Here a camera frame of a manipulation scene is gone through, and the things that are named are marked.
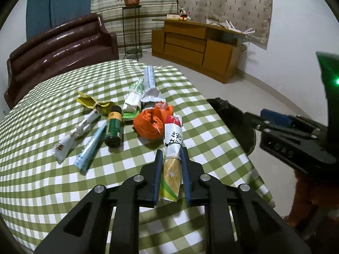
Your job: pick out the person's right forearm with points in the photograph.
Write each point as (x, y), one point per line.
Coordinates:
(307, 198)

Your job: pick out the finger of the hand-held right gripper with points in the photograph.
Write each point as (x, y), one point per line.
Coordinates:
(258, 123)
(275, 117)

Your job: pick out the white paper sheets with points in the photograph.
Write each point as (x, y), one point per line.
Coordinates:
(213, 22)

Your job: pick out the small white and silver packet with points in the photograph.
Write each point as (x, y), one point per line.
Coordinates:
(63, 146)

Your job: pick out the blue curtain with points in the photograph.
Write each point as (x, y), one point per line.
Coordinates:
(53, 2)

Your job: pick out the orange plastic bag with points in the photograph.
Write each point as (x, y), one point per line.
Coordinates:
(148, 123)

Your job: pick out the dark green bottle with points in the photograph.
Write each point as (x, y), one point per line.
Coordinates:
(114, 129)

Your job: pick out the wooden cabinet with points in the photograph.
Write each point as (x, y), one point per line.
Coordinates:
(219, 55)

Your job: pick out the light blue tube packet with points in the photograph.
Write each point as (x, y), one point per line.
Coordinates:
(87, 153)

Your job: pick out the flat white box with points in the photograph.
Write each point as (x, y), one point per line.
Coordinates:
(172, 17)

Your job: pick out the white router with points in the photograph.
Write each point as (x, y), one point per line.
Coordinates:
(230, 25)

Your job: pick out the mouse plush toy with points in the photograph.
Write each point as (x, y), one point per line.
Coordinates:
(183, 16)

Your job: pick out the crumpled yellow wrapper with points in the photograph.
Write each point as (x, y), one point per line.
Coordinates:
(88, 101)

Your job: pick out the white packet with green print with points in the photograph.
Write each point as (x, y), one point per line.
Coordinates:
(132, 100)

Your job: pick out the white packet with yellow end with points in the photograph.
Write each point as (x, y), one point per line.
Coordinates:
(172, 143)

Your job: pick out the brown leather sofa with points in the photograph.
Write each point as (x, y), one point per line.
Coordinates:
(61, 47)

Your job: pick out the green checkered tablecloth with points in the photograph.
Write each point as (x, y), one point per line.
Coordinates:
(39, 190)

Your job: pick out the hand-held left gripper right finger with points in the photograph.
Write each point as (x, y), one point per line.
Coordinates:
(186, 176)

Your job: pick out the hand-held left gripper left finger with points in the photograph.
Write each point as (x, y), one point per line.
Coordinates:
(158, 174)

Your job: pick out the white packet with blue print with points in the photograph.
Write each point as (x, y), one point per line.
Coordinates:
(149, 79)

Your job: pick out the black metal plant stand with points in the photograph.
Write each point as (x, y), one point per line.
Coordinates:
(131, 6)

